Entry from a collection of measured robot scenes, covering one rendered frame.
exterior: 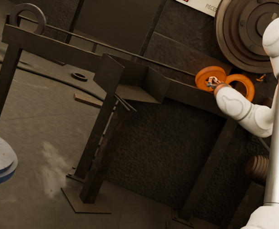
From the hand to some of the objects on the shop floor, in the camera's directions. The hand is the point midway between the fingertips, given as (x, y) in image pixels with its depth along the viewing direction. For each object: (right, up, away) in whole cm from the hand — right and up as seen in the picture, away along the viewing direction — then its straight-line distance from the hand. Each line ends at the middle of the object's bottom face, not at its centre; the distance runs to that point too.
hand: (213, 79), depth 201 cm
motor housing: (+10, -89, +10) cm, 90 cm away
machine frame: (-18, -62, +63) cm, 90 cm away
